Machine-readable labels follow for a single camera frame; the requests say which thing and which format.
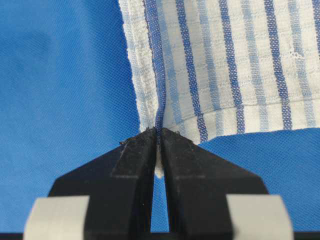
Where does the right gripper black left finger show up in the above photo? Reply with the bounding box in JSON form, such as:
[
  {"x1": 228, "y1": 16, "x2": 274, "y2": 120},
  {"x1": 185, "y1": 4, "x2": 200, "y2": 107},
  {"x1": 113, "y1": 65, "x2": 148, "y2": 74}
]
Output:
[{"x1": 48, "y1": 128, "x2": 157, "y2": 240}]

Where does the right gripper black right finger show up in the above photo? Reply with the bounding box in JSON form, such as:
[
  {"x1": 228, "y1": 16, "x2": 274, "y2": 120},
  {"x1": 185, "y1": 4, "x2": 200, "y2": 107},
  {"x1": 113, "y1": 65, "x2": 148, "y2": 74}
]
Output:
[{"x1": 161, "y1": 128, "x2": 268, "y2": 240}]

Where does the blue striped white towel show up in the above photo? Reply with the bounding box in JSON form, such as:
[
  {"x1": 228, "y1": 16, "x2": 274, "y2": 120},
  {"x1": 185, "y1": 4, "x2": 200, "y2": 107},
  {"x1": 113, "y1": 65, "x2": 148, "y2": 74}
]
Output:
[{"x1": 117, "y1": 0, "x2": 320, "y2": 179}]

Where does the blue table cloth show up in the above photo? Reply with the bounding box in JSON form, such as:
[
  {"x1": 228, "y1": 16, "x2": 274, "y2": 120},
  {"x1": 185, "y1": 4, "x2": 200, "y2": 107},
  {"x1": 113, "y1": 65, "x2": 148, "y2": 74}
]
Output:
[{"x1": 0, "y1": 0, "x2": 320, "y2": 233}]

